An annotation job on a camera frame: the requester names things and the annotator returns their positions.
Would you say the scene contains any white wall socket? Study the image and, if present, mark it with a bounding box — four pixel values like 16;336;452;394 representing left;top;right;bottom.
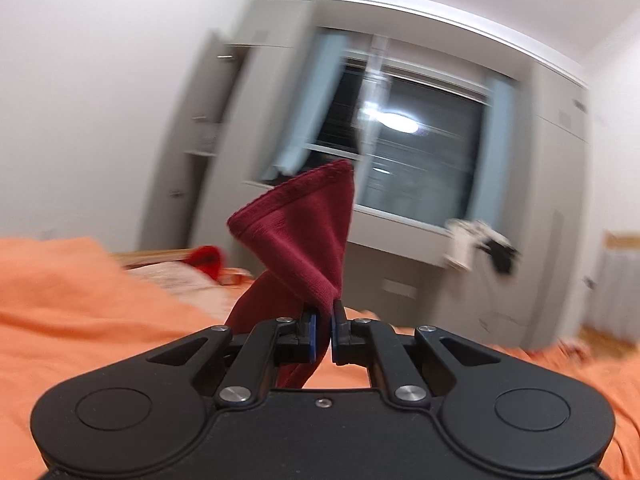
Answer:
381;279;419;299

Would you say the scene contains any white radiator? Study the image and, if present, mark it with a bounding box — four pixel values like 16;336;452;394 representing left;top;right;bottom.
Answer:
586;247;640;347

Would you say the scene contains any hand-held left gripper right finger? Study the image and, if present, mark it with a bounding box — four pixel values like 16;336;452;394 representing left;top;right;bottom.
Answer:
331;301;502;407

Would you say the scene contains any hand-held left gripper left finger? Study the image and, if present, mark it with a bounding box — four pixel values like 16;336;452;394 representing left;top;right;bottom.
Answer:
148;308;321;407

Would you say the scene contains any grey built-in wardrobe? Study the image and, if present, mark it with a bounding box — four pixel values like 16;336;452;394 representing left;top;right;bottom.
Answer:
139;30;253;253

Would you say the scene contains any bright red cloth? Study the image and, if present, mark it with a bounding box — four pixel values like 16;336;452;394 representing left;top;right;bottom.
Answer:
184;245;224;282

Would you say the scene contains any orange blanket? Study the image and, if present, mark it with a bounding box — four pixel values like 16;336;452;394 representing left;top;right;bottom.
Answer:
0;236;640;480

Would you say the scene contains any light blue curtain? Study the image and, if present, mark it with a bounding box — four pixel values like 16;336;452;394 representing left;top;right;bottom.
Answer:
469;76;517;233
270;29;347;183

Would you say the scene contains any pale patterned pillow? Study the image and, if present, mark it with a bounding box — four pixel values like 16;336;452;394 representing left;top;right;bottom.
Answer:
129;260;253;322

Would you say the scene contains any wooden bed frame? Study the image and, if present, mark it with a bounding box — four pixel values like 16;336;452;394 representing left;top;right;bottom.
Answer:
111;247;202;270

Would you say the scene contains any white cloth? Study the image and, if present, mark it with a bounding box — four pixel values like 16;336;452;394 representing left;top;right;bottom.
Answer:
444;218;490;274

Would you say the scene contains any black cloth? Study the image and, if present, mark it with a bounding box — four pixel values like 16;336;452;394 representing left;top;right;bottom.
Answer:
481;232;524;277

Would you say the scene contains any dark red garment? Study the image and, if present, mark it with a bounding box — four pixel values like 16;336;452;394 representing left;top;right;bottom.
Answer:
225;159;356;391

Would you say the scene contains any window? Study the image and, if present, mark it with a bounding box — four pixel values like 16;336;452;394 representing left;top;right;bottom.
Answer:
300;30;503;233

